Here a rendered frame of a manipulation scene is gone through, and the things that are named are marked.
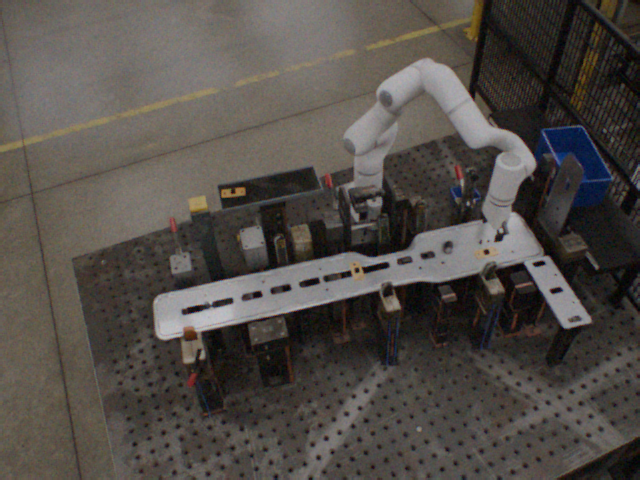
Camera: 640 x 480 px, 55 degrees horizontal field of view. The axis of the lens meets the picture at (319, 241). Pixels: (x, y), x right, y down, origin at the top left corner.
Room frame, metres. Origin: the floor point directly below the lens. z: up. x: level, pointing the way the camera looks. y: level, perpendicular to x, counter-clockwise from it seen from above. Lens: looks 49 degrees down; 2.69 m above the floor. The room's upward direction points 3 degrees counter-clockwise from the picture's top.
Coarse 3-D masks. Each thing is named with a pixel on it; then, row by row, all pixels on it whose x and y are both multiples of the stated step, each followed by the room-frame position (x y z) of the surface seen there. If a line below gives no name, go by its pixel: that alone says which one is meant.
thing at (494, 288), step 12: (492, 276) 1.24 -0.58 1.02; (480, 288) 1.21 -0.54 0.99; (492, 288) 1.17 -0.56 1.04; (480, 300) 1.19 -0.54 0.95; (492, 300) 1.15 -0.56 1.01; (480, 312) 1.19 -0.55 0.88; (492, 312) 1.15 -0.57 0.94; (468, 324) 1.22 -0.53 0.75; (480, 324) 1.18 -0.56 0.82; (468, 336) 1.20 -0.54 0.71; (480, 336) 1.15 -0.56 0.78; (480, 348) 1.15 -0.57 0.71
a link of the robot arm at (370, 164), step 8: (392, 128) 1.87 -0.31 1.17; (384, 136) 1.84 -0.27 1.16; (392, 136) 1.87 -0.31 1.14; (384, 144) 1.86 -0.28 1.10; (368, 152) 1.87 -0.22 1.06; (376, 152) 1.86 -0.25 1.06; (384, 152) 1.85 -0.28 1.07; (360, 160) 1.85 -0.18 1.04; (368, 160) 1.84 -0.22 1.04; (376, 160) 1.84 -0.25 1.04; (360, 168) 1.84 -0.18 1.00; (368, 168) 1.82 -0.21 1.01; (376, 168) 1.83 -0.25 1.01
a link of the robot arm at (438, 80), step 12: (420, 60) 1.76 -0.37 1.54; (432, 60) 1.74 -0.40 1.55; (420, 72) 1.64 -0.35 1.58; (432, 72) 1.59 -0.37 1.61; (444, 72) 1.58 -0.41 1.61; (432, 84) 1.56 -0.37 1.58; (444, 84) 1.55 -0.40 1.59; (456, 84) 1.55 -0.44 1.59; (432, 96) 1.57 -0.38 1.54; (444, 96) 1.53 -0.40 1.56; (456, 96) 1.52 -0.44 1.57; (468, 96) 1.53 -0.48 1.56; (444, 108) 1.52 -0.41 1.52
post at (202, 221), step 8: (208, 208) 1.53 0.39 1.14; (192, 216) 1.50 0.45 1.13; (200, 216) 1.50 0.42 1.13; (208, 216) 1.51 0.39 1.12; (200, 224) 1.50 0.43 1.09; (208, 224) 1.51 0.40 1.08; (200, 232) 1.50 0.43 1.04; (208, 232) 1.51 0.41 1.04; (200, 240) 1.51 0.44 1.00; (208, 240) 1.51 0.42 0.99; (208, 248) 1.51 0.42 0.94; (216, 248) 1.52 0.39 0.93; (208, 256) 1.51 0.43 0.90; (216, 256) 1.51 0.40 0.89; (208, 264) 1.51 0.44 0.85; (216, 264) 1.51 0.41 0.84; (208, 272) 1.50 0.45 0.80; (216, 272) 1.51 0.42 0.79; (224, 272) 1.58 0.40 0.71; (216, 280) 1.51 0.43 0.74
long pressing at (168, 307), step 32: (480, 224) 1.50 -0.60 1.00; (512, 224) 1.49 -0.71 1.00; (352, 256) 1.38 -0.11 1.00; (384, 256) 1.37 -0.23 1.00; (416, 256) 1.36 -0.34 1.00; (448, 256) 1.35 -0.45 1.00; (512, 256) 1.34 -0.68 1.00; (192, 288) 1.28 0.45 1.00; (224, 288) 1.27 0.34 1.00; (256, 288) 1.26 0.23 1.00; (320, 288) 1.25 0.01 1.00; (352, 288) 1.24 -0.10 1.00; (160, 320) 1.16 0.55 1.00; (192, 320) 1.15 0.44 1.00; (224, 320) 1.14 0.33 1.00
